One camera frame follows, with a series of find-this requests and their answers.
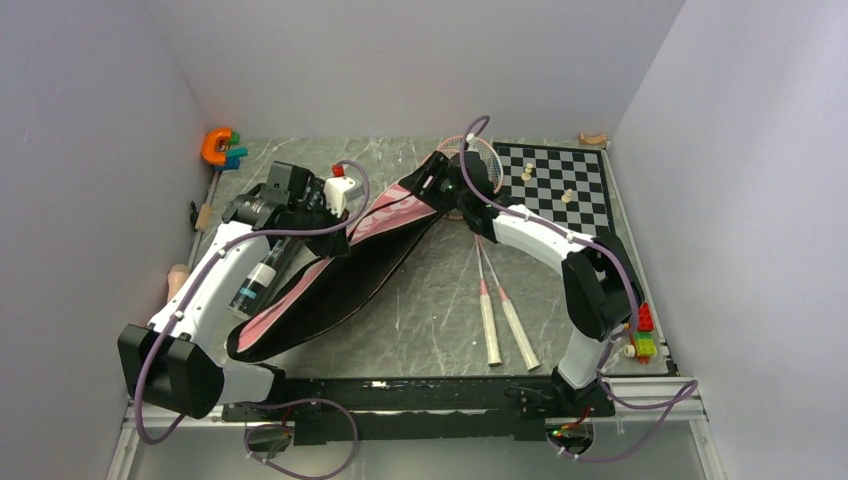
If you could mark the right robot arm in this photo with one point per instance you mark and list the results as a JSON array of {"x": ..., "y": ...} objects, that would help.
[{"x": 601, "y": 288}]

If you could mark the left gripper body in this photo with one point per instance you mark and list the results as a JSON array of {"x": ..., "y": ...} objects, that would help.
[{"x": 318, "y": 226}]

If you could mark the colourful toy brick stack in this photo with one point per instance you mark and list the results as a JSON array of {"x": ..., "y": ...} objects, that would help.
[{"x": 641, "y": 345}]

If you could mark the pink badminton racket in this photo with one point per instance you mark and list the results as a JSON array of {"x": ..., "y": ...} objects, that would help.
[
  {"x": 487, "y": 313},
  {"x": 495, "y": 174}
]

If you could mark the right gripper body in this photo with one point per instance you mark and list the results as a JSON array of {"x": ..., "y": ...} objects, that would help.
[{"x": 441, "y": 192}]

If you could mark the teal blue toy block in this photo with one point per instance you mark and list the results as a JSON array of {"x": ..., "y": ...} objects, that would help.
[{"x": 234, "y": 152}]

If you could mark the black white chessboard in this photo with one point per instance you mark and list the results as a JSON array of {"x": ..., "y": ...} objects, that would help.
[{"x": 556, "y": 170}]

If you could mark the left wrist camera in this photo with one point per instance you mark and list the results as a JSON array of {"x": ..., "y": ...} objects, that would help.
[{"x": 336, "y": 189}]

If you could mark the small wooden arch block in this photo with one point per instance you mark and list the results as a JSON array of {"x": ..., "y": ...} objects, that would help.
[{"x": 597, "y": 140}]

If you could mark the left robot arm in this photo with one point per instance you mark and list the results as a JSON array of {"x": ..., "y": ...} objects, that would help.
[{"x": 170, "y": 361}]

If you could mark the white chess piece pair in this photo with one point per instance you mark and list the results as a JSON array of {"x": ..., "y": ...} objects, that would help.
[{"x": 526, "y": 176}]

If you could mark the black shuttlecock tube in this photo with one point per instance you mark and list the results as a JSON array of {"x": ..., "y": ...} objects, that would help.
[{"x": 263, "y": 279}]

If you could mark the pink racket bag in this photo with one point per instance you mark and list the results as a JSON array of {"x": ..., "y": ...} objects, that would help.
[{"x": 326, "y": 292}]

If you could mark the beige toy microphone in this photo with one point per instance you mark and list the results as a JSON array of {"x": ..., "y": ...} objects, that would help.
[{"x": 176, "y": 278}]

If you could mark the orange C-shaped toy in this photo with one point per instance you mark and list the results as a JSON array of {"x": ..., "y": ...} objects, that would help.
[{"x": 215, "y": 146}]

